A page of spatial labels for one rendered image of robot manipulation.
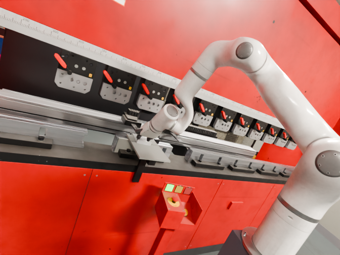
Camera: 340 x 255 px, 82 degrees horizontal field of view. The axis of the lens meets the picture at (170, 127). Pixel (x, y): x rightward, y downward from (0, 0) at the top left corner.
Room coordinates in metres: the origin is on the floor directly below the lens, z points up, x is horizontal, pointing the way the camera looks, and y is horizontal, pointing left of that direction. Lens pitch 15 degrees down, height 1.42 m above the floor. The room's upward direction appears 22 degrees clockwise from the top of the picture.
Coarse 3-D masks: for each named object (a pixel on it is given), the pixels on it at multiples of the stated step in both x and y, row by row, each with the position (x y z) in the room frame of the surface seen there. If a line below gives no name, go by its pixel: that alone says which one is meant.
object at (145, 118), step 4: (140, 112) 1.11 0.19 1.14; (144, 112) 1.12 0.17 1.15; (148, 112) 1.14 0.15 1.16; (152, 112) 1.15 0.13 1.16; (140, 116) 1.12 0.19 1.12; (144, 116) 1.13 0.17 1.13; (148, 116) 1.14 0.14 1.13; (152, 116) 1.16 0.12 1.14; (140, 120) 1.13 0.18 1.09; (144, 120) 1.14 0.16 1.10; (148, 120) 1.15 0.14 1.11
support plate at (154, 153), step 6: (132, 138) 1.05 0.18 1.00; (132, 144) 0.98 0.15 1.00; (138, 144) 1.00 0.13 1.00; (156, 144) 1.11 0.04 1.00; (138, 150) 0.93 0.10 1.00; (144, 150) 0.96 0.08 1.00; (150, 150) 0.99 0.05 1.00; (156, 150) 1.02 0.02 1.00; (138, 156) 0.88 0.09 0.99; (144, 156) 0.89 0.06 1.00; (150, 156) 0.92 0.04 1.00; (156, 156) 0.95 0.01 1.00; (162, 156) 0.98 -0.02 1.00
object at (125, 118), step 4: (124, 116) 1.32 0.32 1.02; (128, 116) 1.31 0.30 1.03; (132, 116) 1.35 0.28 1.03; (124, 120) 1.28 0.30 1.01; (128, 120) 1.27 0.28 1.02; (132, 120) 1.30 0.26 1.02; (136, 120) 1.31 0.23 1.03; (124, 124) 1.26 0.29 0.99; (128, 124) 1.28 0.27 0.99; (132, 124) 1.27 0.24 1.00; (136, 124) 1.31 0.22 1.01; (140, 124) 1.32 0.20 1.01; (136, 128) 1.24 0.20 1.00
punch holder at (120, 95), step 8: (112, 72) 0.97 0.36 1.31; (120, 72) 0.99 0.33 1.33; (128, 72) 1.01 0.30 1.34; (104, 80) 0.95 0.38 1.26; (112, 80) 0.97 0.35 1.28; (120, 80) 1.00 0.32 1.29; (128, 80) 1.01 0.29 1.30; (104, 88) 0.95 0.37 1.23; (112, 88) 0.97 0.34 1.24; (120, 88) 1.00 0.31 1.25; (128, 88) 1.02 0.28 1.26; (104, 96) 0.96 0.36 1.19; (112, 96) 0.98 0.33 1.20; (120, 96) 1.00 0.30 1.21; (128, 96) 1.02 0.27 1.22
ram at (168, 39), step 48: (0, 0) 0.73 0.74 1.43; (48, 0) 0.80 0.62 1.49; (96, 0) 0.89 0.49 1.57; (144, 0) 0.99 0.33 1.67; (192, 0) 1.11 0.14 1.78; (240, 0) 1.26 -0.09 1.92; (288, 0) 1.45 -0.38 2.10; (144, 48) 1.03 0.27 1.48; (192, 48) 1.17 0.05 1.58; (288, 48) 1.56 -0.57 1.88; (336, 48) 1.86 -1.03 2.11; (240, 96) 1.44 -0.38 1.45; (336, 96) 2.10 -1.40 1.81
